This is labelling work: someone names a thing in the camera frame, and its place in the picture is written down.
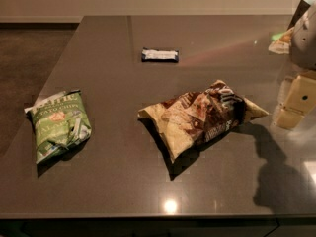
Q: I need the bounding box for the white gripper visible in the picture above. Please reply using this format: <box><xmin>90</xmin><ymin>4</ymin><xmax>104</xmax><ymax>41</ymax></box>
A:
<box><xmin>273</xmin><ymin>2</ymin><xmax>316</xmax><ymax>129</ymax></box>

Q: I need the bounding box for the brown chip bag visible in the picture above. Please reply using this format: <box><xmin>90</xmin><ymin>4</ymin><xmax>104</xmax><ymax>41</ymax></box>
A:
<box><xmin>138</xmin><ymin>80</ymin><xmax>269</xmax><ymax>162</ymax></box>

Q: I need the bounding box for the blue rxbar blueberry bar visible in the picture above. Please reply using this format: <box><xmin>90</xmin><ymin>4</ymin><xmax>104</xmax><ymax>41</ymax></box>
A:
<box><xmin>141</xmin><ymin>48</ymin><xmax>179</xmax><ymax>63</ymax></box>

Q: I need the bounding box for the green jalapeno chip bag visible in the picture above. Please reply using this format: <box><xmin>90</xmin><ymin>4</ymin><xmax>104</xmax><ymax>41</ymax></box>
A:
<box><xmin>25</xmin><ymin>90</ymin><xmax>92</xmax><ymax>164</ymax></box>

